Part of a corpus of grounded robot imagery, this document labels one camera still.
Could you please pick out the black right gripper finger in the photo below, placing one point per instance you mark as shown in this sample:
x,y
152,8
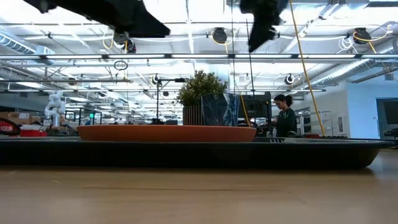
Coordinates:
x,y
261,32

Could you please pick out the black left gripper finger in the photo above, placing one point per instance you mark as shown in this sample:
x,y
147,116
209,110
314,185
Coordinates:
x,y
136,21

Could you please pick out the blue faceted glass cup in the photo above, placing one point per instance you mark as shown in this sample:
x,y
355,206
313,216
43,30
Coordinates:
x,y
219,110

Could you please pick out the orange round plate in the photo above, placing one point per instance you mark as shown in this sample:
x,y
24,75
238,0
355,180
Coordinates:
x,y
168,133

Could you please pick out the black plastic tray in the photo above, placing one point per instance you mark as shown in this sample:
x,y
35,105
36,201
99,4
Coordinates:
x,y
186,155

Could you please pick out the black computer monitor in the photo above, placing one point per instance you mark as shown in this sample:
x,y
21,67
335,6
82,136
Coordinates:
x,y
256,107

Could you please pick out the potted plant in ribbed pot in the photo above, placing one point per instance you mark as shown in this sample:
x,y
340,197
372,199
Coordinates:
x,y
199,87

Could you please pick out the brown cardboard box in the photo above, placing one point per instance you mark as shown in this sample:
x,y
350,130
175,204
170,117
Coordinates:
x,y
14,116

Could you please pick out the red box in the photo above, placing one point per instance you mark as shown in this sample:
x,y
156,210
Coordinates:
x,y
32,133

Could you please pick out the red black round object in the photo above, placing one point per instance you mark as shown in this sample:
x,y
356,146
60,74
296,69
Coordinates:
x,y
6,127

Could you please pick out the black camera stand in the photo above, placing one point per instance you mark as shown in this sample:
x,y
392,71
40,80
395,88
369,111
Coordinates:
x,y
155,79

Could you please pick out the grey ventilation duct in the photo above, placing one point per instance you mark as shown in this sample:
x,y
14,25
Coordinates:
x,y
18,46

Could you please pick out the dark wall screen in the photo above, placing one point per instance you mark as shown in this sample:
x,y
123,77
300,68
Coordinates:
x,y
391,112

